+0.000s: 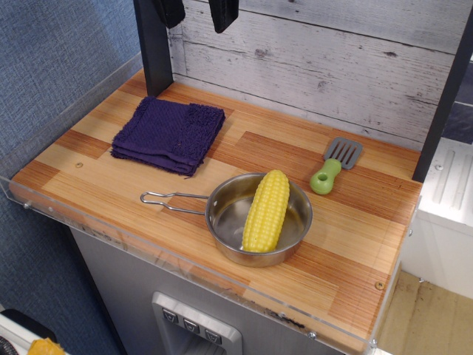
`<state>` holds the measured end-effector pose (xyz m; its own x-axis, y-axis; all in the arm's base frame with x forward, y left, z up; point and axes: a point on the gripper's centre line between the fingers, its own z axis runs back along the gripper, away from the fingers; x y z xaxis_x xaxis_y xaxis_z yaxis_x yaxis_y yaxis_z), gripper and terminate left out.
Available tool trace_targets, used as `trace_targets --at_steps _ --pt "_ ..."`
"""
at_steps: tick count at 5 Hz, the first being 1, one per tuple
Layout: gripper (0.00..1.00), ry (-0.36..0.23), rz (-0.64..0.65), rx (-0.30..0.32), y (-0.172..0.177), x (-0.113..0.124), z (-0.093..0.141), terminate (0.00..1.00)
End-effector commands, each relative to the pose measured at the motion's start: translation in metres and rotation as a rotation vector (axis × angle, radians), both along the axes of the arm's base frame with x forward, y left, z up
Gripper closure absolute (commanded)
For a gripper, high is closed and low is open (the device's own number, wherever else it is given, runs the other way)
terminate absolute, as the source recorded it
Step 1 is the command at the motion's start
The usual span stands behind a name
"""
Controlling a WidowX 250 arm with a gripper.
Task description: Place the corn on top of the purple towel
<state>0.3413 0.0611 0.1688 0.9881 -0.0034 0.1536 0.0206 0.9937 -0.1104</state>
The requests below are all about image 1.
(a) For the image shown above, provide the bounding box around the small steel pot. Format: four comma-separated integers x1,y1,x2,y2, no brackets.
140,172,314,268

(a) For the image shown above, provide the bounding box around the folded purple cloth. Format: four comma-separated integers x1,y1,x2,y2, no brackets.
111,96,225,177

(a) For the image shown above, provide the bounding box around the black post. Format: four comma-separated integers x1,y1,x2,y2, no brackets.
412,9,472,183
134,0,174,97

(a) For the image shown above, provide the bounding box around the yellow object bottom corner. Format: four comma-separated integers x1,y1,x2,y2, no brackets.
27,338,66,355

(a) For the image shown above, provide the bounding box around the white drainboard sink unit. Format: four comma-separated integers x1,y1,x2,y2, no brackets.
401,138,472,298

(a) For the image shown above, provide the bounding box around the clear acrylic guard rail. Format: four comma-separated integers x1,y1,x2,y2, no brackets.
0,51,422,355

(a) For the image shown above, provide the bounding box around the grey dispenser panel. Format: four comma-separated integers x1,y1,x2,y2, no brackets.
152,291,243,354

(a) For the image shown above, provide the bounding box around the grey spatula green handle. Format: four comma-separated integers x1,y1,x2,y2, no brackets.
310,137,363,195

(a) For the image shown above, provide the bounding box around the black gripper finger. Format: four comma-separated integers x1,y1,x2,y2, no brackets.
152,0,186,29
208,0,239,33

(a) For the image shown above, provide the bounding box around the yellow plastic corn cob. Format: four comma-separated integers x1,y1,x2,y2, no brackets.
242,170,290,253

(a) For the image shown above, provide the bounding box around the black left post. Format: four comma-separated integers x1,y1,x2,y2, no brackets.
134,0,174,97

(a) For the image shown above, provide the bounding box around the black right post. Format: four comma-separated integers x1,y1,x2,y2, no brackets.
412,9,472,183

